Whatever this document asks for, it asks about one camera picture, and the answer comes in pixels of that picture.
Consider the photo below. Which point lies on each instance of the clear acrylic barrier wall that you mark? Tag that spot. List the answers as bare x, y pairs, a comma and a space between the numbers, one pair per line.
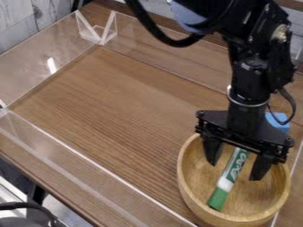
95, 121

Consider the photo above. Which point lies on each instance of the green white Expo marker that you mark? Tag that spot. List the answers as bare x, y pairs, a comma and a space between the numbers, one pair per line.
227, 179

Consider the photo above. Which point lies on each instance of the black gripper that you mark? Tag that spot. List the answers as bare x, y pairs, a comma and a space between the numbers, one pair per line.
267, 141

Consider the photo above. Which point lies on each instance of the blue sponge block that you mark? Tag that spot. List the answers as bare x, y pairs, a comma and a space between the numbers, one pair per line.
274, 120

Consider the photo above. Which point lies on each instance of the brown wooden bowl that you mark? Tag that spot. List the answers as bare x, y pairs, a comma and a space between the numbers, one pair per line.
234, 189

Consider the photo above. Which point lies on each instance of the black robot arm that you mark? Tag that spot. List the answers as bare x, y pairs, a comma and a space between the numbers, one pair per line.
255, 29

